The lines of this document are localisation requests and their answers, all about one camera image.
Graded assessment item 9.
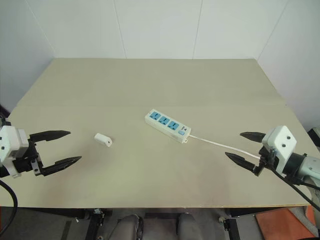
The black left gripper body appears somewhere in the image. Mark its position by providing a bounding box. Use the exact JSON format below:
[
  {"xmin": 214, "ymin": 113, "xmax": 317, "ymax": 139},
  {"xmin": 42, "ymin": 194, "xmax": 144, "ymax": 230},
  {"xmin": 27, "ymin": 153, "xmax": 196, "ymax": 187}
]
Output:
[{"xmin": 11, "ymin": 138, "xmax": 44, "ymax": 177}]

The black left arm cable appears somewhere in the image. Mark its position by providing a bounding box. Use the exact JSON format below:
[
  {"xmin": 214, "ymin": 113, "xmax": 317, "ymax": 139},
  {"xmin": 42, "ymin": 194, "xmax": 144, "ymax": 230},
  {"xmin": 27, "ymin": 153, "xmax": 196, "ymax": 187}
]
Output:
[{"xmin": 0, "ymin": 178, "xmax": 19, "ymax": 236}]

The dark object beside table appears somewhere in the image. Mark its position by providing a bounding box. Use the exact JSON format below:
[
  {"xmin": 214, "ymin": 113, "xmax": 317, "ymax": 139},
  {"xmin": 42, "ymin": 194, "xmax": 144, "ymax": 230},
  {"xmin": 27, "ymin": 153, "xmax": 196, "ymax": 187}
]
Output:
[{"xmin": 306, "ymin": 126, "xmax": 320, "ymax": 151}]

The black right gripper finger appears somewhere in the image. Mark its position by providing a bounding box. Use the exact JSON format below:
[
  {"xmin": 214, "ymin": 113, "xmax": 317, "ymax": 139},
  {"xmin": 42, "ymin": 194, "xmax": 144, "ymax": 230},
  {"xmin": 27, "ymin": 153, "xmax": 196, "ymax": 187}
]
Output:
[
  {"xmin": 224, "ymin": 151, "xmax": 261, "ymax": 174},
  {"xmin": 239, "ymin": 131, "xmax": 266, "ymax": 144}
]

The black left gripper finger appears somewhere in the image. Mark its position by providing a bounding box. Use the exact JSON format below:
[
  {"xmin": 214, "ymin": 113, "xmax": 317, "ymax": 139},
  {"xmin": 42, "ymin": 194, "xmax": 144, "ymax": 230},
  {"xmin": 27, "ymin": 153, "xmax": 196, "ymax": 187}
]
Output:
[
  {"xmin": 40, "ymin": 156, "xmax": 83, "ymax": 177},
  {"xmin": 29, "ymin": 129, "xmax": 72, "ymax": 145}
]

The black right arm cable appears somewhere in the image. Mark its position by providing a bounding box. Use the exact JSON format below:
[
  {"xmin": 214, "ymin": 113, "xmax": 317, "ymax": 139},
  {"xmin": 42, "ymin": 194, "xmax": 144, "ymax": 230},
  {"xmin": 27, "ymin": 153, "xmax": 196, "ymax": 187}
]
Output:
[{"xmin": 267, "ymin": 149, "xmax": 320, "ymax": 214}]

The orange floor mat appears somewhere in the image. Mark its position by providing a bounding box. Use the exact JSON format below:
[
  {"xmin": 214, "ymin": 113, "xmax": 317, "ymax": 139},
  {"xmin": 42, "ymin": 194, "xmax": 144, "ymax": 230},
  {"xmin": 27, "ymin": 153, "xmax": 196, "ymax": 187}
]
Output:
[{"xmin": 254, "ymin": 208, "xmax": 320, "ymax": 240}]

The black metal table frame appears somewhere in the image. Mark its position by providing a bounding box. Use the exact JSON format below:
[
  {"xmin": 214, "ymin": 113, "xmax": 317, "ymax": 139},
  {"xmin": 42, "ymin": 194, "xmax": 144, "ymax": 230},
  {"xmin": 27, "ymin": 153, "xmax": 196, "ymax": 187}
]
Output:
[{"xmin": 0, "ymin": 204, "xmax": 314, "ymax": 240}]

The dark grey rounded shape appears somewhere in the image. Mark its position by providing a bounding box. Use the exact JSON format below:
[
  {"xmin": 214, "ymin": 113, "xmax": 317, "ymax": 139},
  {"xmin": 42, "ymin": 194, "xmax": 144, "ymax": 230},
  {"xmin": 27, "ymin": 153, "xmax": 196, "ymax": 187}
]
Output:
[
  {"xmin": 116, "ymin": 214, "xmax": 145, "ymax": 240},
  {"xmin": 175, "ymin": 212, "xmax": 201, "ymax": 240}
]

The white power cable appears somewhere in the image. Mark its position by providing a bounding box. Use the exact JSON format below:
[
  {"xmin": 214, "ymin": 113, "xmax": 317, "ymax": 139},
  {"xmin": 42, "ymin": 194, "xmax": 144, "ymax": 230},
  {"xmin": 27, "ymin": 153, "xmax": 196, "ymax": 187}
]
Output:
[{"xmin": 188, "ymin": 134, "xmax": 261, "ymax": 160}]

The white power strip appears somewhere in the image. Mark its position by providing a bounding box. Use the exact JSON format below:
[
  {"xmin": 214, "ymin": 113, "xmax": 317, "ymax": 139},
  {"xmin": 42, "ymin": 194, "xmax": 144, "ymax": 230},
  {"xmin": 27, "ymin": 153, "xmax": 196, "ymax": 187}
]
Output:
[{"xmin": 144, "ymin": 108, "xmax": 193, "ymax": 146}]

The white plug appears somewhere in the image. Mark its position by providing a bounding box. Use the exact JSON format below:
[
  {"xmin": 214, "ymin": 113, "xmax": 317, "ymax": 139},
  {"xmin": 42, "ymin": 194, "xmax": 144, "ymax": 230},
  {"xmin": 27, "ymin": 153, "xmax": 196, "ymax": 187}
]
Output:
[{"xmin": 93, "ymin": 132, "xmax": 114, "ymax": 148}]

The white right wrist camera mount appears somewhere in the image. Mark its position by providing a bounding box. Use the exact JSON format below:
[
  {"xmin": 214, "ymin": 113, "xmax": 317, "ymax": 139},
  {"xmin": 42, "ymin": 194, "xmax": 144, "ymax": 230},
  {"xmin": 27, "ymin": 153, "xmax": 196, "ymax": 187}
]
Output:
[{"xmin": 261, "ymin": 125, "xmax": 298, "ymax": 174}]

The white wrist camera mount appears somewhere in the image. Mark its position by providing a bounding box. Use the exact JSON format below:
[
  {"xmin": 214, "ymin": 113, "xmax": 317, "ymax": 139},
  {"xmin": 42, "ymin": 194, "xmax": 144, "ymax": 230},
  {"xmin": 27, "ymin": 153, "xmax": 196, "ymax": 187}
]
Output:
[
  {"xmin": 0, "ymin": 125, "xmax": 30, "ymax": 179},
  {"xmin": 261, "ymin": 125, "xmax": 298, "ymax": 174}
]

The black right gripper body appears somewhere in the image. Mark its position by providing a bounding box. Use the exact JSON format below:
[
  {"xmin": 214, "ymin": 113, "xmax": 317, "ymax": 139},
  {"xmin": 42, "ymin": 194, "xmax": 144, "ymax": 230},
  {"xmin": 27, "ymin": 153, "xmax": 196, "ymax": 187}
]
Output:
[{"xmin": 252, "ymin": 146, "xmax": 279, "ymax": 178}]

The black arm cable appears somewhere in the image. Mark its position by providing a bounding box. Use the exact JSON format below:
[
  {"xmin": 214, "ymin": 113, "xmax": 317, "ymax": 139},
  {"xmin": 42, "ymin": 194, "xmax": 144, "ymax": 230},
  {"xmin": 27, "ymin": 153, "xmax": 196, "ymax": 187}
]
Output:
[
  {"xmin": 267, "ymin": 149, "xmax": 320, "ymax": 214},
  {"xmin": 0, "ymin": 178, "xmax": 19, "ymax": 236}
]

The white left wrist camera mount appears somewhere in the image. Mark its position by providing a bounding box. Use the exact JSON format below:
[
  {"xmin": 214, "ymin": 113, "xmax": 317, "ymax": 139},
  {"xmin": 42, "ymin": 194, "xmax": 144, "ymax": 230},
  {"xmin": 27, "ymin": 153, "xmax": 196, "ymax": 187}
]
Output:
[{"xmin": 0, "ymin": 125, "xmax": 30, "ymax": 179}]

